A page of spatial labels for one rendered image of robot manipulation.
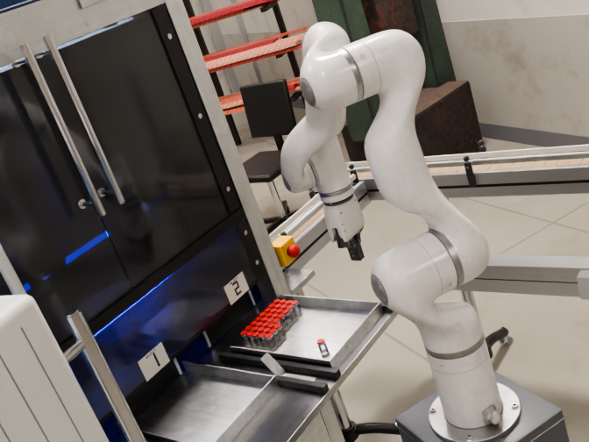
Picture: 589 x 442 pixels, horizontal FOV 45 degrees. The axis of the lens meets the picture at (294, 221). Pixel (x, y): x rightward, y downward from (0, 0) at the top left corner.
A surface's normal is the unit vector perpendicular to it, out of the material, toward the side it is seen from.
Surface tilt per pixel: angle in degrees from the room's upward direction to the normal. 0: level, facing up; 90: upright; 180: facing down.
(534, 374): 0
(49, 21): 90
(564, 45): 90
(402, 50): 73
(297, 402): 0
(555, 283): 90
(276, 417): 0
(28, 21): 90
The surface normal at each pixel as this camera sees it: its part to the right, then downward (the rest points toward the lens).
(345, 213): 0.73, 0.03
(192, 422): -0.31, -0.88
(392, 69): 0.32, 0.34
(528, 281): -0.56, 0.48
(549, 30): -0.85, 0.43
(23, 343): 0.85, -0.08
